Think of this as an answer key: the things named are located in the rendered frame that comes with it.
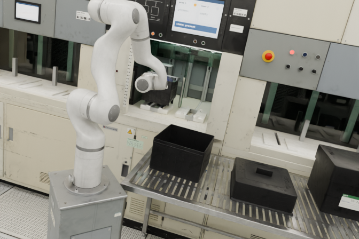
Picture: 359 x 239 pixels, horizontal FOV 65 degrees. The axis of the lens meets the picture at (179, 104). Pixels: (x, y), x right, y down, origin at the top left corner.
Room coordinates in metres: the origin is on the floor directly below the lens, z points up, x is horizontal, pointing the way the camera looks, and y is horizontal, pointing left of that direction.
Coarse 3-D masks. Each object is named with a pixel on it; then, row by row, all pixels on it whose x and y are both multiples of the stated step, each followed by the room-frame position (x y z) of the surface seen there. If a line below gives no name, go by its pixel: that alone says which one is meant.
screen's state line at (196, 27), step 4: (176, 24) 1.77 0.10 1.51; (180, 24) 1.76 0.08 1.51; (184, 24) 1.76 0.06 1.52; (188, 24) 1.75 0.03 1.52; (192, 24) 1.75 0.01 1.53; (188, 28) 1.75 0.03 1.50; (192, 28) 1.75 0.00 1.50; (196, 28) 1.74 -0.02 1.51; (200, 28) 1.74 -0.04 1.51; (204, 28) 1.74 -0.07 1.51; (208, 28) 1.73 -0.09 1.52; (212, 28) 1.73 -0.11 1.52; (216, 28) 1.72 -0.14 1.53; (208, 32) 1.73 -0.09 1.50; (212, 32) 1.73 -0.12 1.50
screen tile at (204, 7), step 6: (204, 6) 1.74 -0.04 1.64; (210, 6) 1.73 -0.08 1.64; (210, 12) 1.73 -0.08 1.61; (216, 12) 1.73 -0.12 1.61; (198, 18) 1.74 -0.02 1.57; (204, 18) 1.74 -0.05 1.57; (210, 18) 1.73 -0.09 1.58; (216, 18) 1.73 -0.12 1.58; (210, 24) 1.73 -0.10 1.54; (216, 24) 1.72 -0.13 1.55
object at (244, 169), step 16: (240, 160) 1.43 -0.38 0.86; (240, 176) 1.24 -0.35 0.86; (256, 176) 1.27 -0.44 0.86; (272, 176) 1.30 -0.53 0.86; (288, 176) 1.34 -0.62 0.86; (240, 192) 1.18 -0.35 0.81; (256, 192) 1.17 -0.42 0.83; (272, 192) 1.16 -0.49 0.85; (288, 192) 1.17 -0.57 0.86; (272, 208) 1.16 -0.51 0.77; (288, 208) 1.15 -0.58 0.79
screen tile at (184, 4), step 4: (180, 0) 1.77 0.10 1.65; (180, 4) 1.77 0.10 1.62; (184, 4) 1.76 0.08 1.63; (188, 4) 1.76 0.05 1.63; (192, 4) 1.75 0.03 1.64; (184, 8) 1.76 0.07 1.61; (188, 8) 1.76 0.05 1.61; (192, 8) 1.75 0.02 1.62; (196, 8) 1.75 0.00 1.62; (176, 12) 1.77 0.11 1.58; (180, 12) 1.76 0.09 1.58; (192, 12) 1.75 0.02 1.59; (196, 12) 1.75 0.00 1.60; (176, 16) 1.77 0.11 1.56; (180, 16) 1.76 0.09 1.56; (184, 16) 1.76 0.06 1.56; (188, 16) 1.76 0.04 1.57; (192, 16) 1.75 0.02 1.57; (196, 16) 1.75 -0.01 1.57; (188, 20) 1.75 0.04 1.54; (192, 20) 1.75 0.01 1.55
